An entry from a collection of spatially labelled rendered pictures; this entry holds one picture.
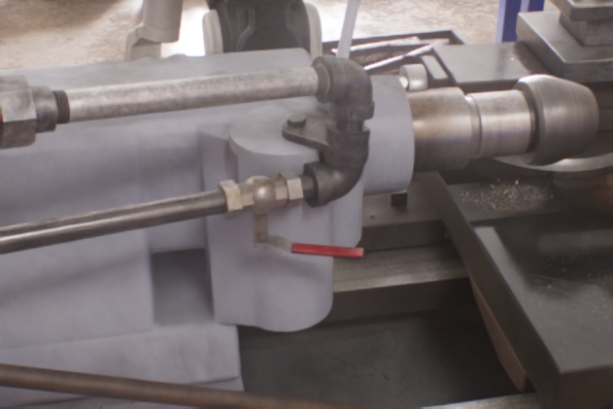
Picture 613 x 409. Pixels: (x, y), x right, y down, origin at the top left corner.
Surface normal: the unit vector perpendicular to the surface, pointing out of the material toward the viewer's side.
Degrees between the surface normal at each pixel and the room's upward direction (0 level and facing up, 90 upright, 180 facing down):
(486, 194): 0
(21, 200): 76
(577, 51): 0
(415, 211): 0
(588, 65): 90
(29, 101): 56
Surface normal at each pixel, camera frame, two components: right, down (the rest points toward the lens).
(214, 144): -0.56, 0.24
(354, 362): 0.29, -0.85
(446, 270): 0.00, -0.86
